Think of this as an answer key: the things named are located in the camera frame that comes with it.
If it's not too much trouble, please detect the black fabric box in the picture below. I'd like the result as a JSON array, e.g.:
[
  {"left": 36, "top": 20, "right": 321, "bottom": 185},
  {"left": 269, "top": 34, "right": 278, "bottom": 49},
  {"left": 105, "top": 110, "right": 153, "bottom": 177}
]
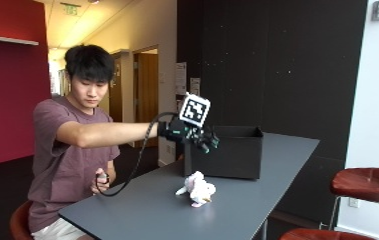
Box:
[{"left": 181, "top": 125, "right": 265, "bottom": 181}]

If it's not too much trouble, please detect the white cube with black markers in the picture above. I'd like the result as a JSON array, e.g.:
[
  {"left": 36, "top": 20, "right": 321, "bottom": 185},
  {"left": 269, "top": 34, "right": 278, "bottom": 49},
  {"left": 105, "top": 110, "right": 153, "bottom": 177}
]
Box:
[{"left": 178, "top": 92, "right": 212, "bottom": 129}]

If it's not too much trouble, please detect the the person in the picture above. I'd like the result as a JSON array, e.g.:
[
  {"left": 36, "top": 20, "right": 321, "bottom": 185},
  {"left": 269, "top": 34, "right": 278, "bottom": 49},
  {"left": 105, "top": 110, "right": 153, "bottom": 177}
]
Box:
[{"left": 27, "top": 44, "right": 221, "bottom": 240}]

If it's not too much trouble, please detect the white soft toy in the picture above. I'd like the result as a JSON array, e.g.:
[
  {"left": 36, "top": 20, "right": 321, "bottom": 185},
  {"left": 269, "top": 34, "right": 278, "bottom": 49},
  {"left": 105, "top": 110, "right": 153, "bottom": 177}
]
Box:
[{"left": 174, "top": 170, "right": 218, "bottom": 209}]

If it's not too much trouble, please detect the white paper notice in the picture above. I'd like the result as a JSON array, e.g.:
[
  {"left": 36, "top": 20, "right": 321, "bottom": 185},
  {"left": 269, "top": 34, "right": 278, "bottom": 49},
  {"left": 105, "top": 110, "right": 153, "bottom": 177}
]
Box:
[
  {"left": 174, "top": 61, "right": 189, "bottom": 96},
  {"left": 189, "top": 77, "right": 202, "bottom": 97}
]

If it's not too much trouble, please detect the brown wooden door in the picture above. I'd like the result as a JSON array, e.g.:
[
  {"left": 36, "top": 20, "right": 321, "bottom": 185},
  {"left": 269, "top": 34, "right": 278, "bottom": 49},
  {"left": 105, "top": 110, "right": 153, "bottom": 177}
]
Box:
[
  {"left": 133, "top": 49, "right": 160, "bottom": 149},
  {"left": 108, "top": 51, "right": 125, "bottom": 123}
]

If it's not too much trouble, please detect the red stool with metal legs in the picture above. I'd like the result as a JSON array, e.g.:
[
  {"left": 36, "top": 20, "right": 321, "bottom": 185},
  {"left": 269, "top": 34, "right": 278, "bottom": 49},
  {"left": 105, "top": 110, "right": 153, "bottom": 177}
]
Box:
[{"left": 329, "top": 167, "right": 379, "bottom": 240}]

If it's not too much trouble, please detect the green exit sign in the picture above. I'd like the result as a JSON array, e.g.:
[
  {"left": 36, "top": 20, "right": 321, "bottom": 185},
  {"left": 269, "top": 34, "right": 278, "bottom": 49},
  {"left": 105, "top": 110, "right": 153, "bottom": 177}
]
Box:
[{"left": 61, "top": 2, "right": 83, "bottom": 17}]

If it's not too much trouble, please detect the black cable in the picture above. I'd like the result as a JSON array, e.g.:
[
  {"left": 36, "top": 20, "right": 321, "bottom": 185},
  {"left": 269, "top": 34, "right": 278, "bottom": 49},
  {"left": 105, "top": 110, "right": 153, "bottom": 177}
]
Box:
[{"left": 93, "top": 111, "right": 180, "bottom": 198}]

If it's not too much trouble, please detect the white wall shelf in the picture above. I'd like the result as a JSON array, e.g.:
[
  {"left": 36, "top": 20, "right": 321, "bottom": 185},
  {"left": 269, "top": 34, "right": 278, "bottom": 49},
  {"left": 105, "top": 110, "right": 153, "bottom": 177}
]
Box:
[{"left": 0, "top": 32, "right": 40, "bottom": 47}]

